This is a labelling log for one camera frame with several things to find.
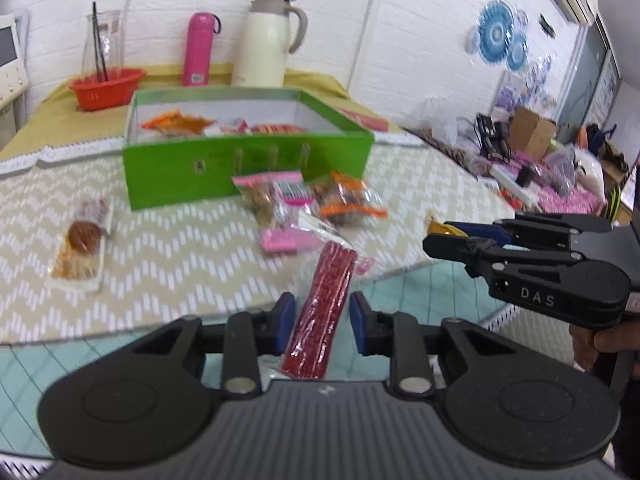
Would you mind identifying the red flat box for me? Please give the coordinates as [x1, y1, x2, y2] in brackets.
[340, 106, 390, 132]

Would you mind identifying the green cardboard box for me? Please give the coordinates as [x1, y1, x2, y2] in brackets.
[122, 86, 376, 211]

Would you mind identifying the pink bottle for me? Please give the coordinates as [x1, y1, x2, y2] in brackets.
[182, 11, 222, 87]

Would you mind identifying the white wall conduit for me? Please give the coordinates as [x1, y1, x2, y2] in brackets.
[350, 0, 387, 86]
[124, 0, 135, 61]

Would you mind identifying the red plastic basket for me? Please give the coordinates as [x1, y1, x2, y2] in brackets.
[68, 67, 147, 112]

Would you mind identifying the beige chevron tablecloth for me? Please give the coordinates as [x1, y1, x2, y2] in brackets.
[0, 135, 516, 346]

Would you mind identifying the brown pastry clear packet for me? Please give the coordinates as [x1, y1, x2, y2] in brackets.
[47, 197, 115, 295]

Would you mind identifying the brown pastry yellow packet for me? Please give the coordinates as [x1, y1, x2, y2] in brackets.
[425, 211, 463, 237]

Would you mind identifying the clear plastic bag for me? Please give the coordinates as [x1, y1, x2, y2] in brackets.
[415, 95, 471, 136]

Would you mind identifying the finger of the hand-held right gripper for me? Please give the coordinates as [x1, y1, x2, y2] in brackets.
[422, 234, 585, 279]
[445, 211, 616, 250]

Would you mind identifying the black straw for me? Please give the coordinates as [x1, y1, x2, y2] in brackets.
[91, 1, 109, 81]

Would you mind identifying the cream thermos jug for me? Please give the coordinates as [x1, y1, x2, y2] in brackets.
[231, 0, 308, 88]

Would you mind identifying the red nut pouch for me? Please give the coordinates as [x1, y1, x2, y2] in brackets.
[247, 121, 308, 136]

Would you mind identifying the yellow cloth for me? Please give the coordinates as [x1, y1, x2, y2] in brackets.
[0, 64, 406, 161]

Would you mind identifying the large blue round decoration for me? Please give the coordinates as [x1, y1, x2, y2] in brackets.
[470, 0, 516, 63]

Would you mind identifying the pile of pink items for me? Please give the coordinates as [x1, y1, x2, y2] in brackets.
[530, 180, 606, 216]

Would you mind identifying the red stick snack packet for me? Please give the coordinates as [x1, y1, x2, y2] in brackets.
[280, 241, 376, 380]

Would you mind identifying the pink snack packet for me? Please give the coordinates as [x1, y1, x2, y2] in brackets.
[232, 171, 326, 255]

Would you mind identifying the brown cardboard box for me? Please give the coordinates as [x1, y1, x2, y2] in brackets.
[507, 106, 558, 161]

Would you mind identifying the teal diamond mat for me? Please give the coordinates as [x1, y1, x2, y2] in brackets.
[0, 260, 501, 461]

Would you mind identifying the small blue round decoration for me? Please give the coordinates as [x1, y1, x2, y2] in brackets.
[506, 32, 530, 71]

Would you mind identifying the leopard print cloth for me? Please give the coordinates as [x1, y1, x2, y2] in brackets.
[410, 127, 488, 176]

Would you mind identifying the person's right hand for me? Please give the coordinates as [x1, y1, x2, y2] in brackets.
[571, 329, 621, 372]

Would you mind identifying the orange-edged brown snack packet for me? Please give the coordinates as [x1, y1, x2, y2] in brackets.
[307, 171, 388, 228]

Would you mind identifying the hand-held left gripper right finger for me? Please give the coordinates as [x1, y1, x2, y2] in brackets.
[349, 291, 516, 396]

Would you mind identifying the white water dispenser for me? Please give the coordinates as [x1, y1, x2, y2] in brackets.
[0, 14, 31, 136]

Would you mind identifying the orange snack packet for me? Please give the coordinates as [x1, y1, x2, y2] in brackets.
[141, 110, 216, 137]

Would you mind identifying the glass carafe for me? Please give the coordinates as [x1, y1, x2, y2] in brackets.
[81, 10, 125, 81]

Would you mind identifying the grey zigzag-edged cloth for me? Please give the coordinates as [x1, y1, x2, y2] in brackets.
[480, 305, 581, 376]

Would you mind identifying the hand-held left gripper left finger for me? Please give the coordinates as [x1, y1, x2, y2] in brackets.
[120, 291, 297, 395]

